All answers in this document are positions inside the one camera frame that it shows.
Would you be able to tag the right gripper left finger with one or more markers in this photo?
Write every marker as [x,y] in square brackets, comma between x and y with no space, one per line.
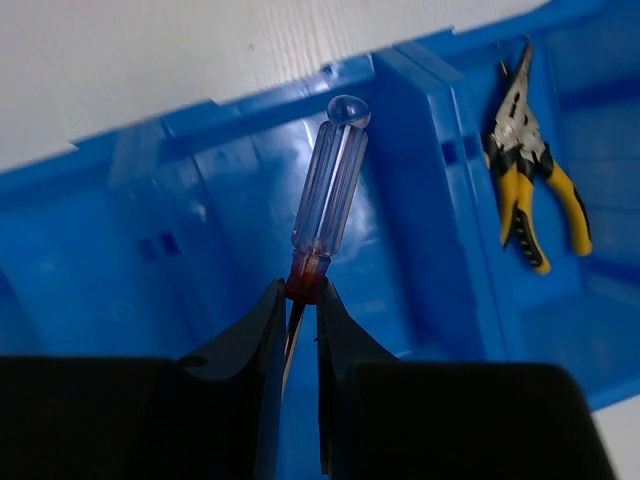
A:
[232,399]

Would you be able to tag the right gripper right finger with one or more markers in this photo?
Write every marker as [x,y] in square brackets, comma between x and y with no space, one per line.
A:
[342,346]

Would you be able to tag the blue handled screwdriver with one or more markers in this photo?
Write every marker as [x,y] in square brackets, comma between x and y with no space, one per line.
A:
[325,203]

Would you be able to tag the yellow combination pliers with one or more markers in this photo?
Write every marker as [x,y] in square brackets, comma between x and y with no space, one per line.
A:
[559,182]

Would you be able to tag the yellow needle-nose pliers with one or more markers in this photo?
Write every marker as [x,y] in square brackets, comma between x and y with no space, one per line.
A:
[512,150]

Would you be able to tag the blue plastic sorting bin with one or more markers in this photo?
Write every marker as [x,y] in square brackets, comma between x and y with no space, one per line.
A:
[150,239]

